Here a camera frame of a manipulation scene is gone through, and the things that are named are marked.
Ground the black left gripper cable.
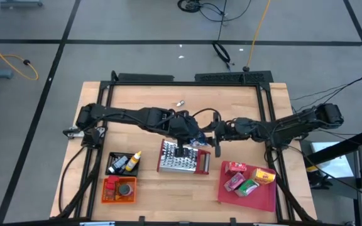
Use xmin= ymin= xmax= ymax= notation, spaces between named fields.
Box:
xmin=192 ymin=107 xmax=223 ymax=127

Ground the black aluminium table frame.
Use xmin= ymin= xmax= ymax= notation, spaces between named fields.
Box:
xmin=55 ymin=70 xmax=317 ymax=226

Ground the red Froot Loops box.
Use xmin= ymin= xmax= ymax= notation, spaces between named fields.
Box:
xmin=224 ymin=161 xmax=248 ymax=177

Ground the yellow-orange small carton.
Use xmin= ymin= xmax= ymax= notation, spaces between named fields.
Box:
xmin=251 ymin=168 xmax=277 ymax=185

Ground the purple Raisin Bran box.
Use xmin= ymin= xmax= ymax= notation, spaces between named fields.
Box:
xmin=222 ymin=171 xmax=246 ymax=193

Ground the orange plastic basket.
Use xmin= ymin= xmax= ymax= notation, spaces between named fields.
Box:
xmin=101 ymin=176 xmax=138 ymax=205

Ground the black plastic basket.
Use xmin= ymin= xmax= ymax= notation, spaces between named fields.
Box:
xmin=105 ymin=151 xmax=140 ymax=178

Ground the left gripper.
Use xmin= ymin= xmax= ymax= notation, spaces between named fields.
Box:
xmin=164 ymin=109 xmax=208 ymax=158

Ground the red plastic tray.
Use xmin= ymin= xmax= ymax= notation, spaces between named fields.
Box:
xmin=217 ymin=160 xmax=278 ymax=213

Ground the coiled black floor cable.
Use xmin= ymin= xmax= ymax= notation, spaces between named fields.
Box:
xmin=177 ymin=0 xmax=253 ymax=24

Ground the black perforated panel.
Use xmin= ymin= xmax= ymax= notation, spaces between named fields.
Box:
xmin=194 ymin=70 xmax=275 ymax=85

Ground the yellow squeeze bottle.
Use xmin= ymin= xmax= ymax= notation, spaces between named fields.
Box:
xmin=124 ymin=150 xmax=143 ymax=173

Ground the red-framed metal box grater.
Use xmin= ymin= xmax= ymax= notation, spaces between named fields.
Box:
xmin=156 ymin=138 xmax=212 ymax=176

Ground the blue Frosted Flakes box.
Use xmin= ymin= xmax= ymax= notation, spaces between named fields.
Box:
xmin=187 ymin=137 xmax=211 ymax=149

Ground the black flat bar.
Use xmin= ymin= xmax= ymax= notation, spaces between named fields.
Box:
xmin=117 ymin=72 xmax=175 ymax=83

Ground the patterned spice tin red lid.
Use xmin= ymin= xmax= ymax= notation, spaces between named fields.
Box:
xmin=105 ymin=175 xmax=121 ymax=193

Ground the large black food colouring bottle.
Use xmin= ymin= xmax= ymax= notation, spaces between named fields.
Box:
xmin=107 ymin=155 xmax=129 ymax=175

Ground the green packet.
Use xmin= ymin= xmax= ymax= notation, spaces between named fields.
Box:
xmin=234 ymin=178 xmax=260 ymax=198

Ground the white sheet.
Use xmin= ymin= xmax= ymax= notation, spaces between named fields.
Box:
xmin=309 ymin=141 xmax=356 ymax=180

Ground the yellow power cable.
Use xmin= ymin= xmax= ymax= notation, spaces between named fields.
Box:
xmin=246 ymin=0 xmax=272 ymax=72
xmin=0 ymin=32 xmax=40 ymax=82

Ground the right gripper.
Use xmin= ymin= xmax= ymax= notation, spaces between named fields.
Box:
xmin=199 ymin=110 xmax=258 ymax=158

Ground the silver frame bracket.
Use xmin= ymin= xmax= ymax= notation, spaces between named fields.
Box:
xmin=79 ymin=221 xmax=116 ymax=226

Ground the looped black floor cable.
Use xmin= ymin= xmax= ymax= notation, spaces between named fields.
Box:
xmin=211 ymin=0 xmax=236 ymax=71

